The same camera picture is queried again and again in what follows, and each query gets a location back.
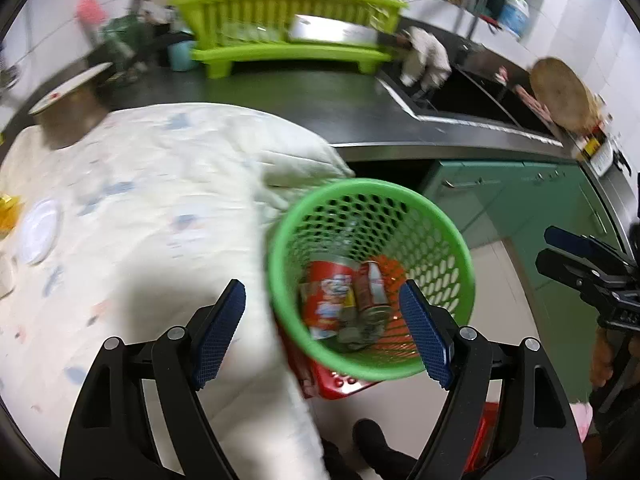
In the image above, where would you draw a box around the round wooden cutting board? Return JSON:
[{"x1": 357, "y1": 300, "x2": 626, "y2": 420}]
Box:
[{"x1": 529, "y1": 57, "x2": 603, "y2": 133}]

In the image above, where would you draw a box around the teal cup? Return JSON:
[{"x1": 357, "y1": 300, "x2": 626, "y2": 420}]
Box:
[{"x1": 167, "y1": 40, "x2": 197, "y2": 72}]

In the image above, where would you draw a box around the metal pot with handle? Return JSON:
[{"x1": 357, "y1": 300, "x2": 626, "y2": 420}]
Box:
[{"x1": 27, "y1": 62, "x2": 113, "y2": 150}]

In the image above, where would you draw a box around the person's black shoe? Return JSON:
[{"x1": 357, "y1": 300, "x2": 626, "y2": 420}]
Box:
[{"x1": 352, "y1": 419, "x2": 418, "y2": 480}]

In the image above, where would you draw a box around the red soda can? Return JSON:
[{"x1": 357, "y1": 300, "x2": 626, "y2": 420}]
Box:
[{"x1": 354, "y1": 260, "x2": 396, "y2": 321}]

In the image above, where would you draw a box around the crushed red can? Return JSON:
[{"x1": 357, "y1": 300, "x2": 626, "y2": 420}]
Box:
[{"x1": 299, "y1": 258, "x2": 360, "y2": 343}]

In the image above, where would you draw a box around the green cabinet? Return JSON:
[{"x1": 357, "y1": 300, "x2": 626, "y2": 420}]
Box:
[{"x1": 420, "y1": 160, "x2": 631, "y2": 291}]

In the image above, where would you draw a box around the green mesh basket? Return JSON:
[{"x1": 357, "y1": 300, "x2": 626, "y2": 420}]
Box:
[{"x1": 266, "y1": 178, "x2": 476, "y2": 380}]

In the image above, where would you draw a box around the steel sink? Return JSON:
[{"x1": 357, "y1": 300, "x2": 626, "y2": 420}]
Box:
[{"x1": 377, "y1": 42, "x2": 563, "y2": 148}]

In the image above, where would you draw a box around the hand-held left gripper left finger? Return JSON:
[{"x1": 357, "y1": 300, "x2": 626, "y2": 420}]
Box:
[{"x1": 60, "y1": 279, "x2": 247, "y2": 480}]

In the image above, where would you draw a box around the red plastic stool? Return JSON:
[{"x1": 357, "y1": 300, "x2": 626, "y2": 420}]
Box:
[{"x1": 277, "y1": 320, "x2": 381, "y2": 401}]

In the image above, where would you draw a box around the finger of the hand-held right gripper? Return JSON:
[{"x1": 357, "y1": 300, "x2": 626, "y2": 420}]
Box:
[
  {"x1": 535, "y1": 249, "x2": 616, "y2": 301},
  {"x1": 544, "y1": 226, "x2": 631, "y2": 273}
]

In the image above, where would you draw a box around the chrome faucet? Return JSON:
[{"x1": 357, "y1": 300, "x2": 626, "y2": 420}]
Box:
[{"x1": 465, "y1": 0, "x2": 493, "y2": 41}]

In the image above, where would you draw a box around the green glass jar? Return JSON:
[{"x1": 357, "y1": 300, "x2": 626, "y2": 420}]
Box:
[{"x1": 100, "y1": 15, "x2": 146, "y2": 68}]

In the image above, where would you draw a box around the pink bottle brush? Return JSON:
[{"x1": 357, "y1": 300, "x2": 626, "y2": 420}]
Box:
[{"x1": 76, "y1": 0, "x2": 108, "y2": 46}]

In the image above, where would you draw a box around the white round plastic lid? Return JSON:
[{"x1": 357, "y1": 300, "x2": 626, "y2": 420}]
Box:
[{"x1": 17, "y1": 198, "x2": 65, "y2": 266}]

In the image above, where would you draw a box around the blue-white paper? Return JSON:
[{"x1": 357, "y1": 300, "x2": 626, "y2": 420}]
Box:
[{"x1": 335, "y1": 320, "x2": 386, "y2": 353}]

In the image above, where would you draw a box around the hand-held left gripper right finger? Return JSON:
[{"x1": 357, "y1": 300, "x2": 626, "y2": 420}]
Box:
[{"x1": 398, "y1": 279, "x2": 586, "y2": 480}]

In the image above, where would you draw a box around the white dish rag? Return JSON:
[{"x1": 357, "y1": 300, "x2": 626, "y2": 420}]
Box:
[{"x1": 400, "y1": 27, "x2": 453, "y2": 92}]

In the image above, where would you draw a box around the red plastic object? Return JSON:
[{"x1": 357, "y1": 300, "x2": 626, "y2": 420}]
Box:
[{"x1": 462, "y1": 402, "x2": 501, "y2": 476}]

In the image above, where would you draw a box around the green plastic dish rack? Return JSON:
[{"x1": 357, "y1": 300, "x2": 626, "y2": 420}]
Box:
[{"x1": 167, "y1": 0, "x2": 408, "y2": 80}]

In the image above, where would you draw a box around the steel cleaver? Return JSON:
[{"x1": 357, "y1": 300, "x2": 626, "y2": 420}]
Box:
[{"x1": 287, "y1": 14, "x2": 378, "y2": 46}]

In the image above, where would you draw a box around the white blue detergent bottle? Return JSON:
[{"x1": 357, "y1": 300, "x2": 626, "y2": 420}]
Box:
[{"x1": 497, "y1": 0, "x2": 530, "y2": 41}]

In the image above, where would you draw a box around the white quilted blanket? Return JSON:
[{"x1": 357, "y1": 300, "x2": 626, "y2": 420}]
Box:
[{"x1": 0, "y1": 102, "x2": 356, "y2": 480}]

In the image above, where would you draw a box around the person's right hand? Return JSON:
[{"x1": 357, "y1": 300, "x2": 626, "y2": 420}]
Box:
[{"x1": 589, "y1": 327, "x2": 616, "y2": 389}]

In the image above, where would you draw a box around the yellow crumpled wrapper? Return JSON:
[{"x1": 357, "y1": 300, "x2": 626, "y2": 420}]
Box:
[{"x1": 0, "y1": 194, "x2": 25, "y2": 241}]

